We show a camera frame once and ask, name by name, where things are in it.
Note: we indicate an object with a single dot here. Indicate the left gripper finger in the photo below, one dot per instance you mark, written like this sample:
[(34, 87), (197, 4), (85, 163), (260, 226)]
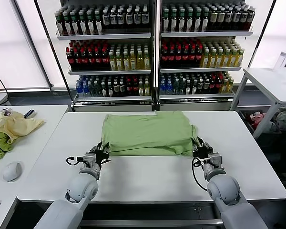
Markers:
[(106, 149), (96, 148)]

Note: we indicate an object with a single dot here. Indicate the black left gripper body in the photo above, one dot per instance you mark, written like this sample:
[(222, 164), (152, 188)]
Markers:
[(100, 159)]

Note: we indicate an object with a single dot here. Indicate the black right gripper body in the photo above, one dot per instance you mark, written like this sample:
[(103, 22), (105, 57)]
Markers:
[(203, 151)]

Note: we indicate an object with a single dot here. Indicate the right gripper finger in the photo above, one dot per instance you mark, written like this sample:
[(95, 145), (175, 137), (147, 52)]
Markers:
[(195, 144), (202, 142)]

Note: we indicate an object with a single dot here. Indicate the light green t-shirt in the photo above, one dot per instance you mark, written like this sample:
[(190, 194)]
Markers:
[(145, 133)]

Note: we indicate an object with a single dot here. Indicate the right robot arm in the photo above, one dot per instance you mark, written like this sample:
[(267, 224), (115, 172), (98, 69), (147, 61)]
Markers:
[(222, 188)]

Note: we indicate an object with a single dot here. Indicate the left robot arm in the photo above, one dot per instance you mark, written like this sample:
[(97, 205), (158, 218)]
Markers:
[(82, 188)]

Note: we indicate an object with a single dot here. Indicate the pink red clothes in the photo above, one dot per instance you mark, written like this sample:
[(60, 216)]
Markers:
[(258, 117)]

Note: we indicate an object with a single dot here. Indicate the black storage bin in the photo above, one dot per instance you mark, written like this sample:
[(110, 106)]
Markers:
[(246, 124)]

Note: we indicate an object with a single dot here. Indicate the white side table with legs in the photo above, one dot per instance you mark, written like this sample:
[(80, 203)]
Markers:
[(268, 119)]

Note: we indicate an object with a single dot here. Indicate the blue and white small object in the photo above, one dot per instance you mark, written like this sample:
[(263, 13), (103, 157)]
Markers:
[(29, 114)]

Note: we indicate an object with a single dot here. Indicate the yellow green tea bottle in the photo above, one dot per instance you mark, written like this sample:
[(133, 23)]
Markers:
[(119, 63), (146, 61), (112, 63), (232, 60), (225, 60), (139, 62), (125, 63), (238, 59), (132, 62), (219, 60), (205, 60), (212, 60)]

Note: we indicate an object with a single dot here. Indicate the red cap cola bottle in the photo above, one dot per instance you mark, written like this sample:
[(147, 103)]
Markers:
[(192, 59), (178, 59), (76, 60), (105, 60), (97, 60), (170, 59), (69, 60), (198, 59), (83, 60), (185, 59), (90, 60), (163, 59)]

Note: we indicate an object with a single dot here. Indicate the pale yellow crumpled garment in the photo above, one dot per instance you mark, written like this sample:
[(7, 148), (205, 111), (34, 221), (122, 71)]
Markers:
[(16, 126)]

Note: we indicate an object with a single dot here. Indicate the white computer mouse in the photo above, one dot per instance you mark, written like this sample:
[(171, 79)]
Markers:
[(12, 171)]

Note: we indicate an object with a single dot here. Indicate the drinks shelving unit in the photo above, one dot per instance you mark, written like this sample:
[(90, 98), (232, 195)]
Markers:
[(104, 37), (204, 34)]

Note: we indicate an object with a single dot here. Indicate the clear plastic tumbler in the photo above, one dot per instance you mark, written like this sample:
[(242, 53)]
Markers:
[(281, 61)]

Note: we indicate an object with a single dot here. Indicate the green cap dark tea bottle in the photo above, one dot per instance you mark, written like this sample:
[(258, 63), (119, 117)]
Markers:
[(165, 23), (98, 25), (59, 26), (75, 26), (189, 23), (205, 23), (91, 26), (83, 26), (173, 23), (67, 26), (197, 23), (181, 23)]

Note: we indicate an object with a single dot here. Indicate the beige label drink bottle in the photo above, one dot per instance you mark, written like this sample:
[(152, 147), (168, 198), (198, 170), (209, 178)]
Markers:
[(220, 19), (213, 19)]

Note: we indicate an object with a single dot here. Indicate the grey label dark bottle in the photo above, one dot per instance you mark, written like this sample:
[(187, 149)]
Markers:
[(250, 19), (235, 19), (227, 19), (242, 19)]

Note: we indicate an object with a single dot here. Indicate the white label dark bottle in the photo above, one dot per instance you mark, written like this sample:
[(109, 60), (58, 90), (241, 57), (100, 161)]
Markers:
[(137, 19), (129, 19), (113, 20), (145, 19), (106, 20), (120, 20)]

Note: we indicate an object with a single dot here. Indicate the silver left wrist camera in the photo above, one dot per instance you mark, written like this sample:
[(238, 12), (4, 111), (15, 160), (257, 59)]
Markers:
[(88, 158)]

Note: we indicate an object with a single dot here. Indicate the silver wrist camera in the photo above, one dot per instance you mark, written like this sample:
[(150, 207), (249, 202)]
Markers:
[(215, 159), (88, 158)]

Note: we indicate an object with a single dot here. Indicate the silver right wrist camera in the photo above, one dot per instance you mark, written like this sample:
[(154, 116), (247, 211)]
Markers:
[(215, 159)]

